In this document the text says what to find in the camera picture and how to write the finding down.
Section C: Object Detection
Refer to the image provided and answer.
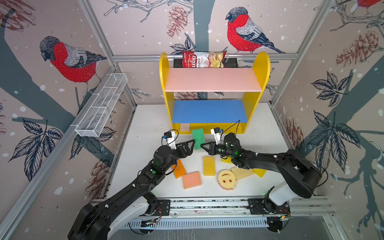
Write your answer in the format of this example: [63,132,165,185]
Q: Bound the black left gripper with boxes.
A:
[162,138,195,174]

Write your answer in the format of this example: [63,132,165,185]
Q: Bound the green scouring sponge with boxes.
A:
[192,129,205,150]

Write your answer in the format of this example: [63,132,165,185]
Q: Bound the orange scouring sponge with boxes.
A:
[172,159,187,179]

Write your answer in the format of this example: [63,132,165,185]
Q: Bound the pale pink sponge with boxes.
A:
[180,124,191,132]

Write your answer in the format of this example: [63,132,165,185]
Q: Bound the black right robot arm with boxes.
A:
[201,133,322,212]

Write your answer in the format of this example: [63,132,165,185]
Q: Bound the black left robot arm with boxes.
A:
[68,140,195,240]

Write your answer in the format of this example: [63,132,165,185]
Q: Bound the yellow wooden shelf unit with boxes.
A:
[159,52,271,134]

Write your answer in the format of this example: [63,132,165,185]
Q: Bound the yellow rectangular sponge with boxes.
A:
[203,156,216,177]

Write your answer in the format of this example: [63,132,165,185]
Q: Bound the small bright yellow sponge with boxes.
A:
[221,158,232,164]

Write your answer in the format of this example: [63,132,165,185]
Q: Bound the salmon pink sponge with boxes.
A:
[182,172,202,190]

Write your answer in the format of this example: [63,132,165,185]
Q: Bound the smiley face sponge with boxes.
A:
[218,170,237,191]

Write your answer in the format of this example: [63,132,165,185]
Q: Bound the cream beige sponge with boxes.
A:
[231,167,254,181]

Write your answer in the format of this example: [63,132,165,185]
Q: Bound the red chips bag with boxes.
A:
[183,51,227,66]

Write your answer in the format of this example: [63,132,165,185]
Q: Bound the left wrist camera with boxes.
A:
[163,131,177,150]

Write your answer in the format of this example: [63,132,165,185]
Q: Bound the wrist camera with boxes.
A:
[211,127,223,145]
[163,131,177,150]

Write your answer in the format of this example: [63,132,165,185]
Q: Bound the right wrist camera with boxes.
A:
[211,127,223,145]

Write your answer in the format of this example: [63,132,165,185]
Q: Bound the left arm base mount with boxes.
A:
[144,199,171,218]

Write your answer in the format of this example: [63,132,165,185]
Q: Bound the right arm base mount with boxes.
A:
[247,198,291,215]

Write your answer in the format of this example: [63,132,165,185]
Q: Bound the white wire mesh basket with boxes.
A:
[75,73,128,138]

